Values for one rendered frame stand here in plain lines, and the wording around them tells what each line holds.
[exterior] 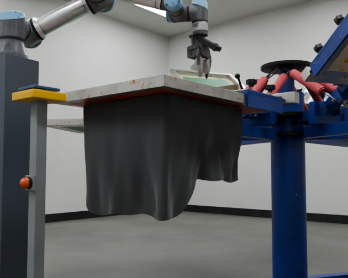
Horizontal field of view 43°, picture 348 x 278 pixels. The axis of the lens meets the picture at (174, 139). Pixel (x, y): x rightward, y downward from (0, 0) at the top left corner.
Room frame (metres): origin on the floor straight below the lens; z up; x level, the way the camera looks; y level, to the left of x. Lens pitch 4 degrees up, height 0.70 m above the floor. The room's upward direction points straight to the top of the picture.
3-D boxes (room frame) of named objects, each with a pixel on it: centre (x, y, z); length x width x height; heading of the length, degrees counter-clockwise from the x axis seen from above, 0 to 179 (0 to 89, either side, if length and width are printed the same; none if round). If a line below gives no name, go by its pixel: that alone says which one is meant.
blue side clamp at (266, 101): (1.85, -0.37, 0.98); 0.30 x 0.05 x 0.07; 140
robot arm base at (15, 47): (2.03, 0.76, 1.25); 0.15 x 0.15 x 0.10
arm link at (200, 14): (2.02, -0.12, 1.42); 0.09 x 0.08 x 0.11; 81
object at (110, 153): (1.62, 0.19, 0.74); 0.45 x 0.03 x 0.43; 50
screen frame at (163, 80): (1.84, 0.00, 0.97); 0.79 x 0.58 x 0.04; 140
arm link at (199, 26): (2.02, -0.12, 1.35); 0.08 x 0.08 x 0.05
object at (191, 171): (1.67, -0.12, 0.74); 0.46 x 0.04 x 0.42; 140
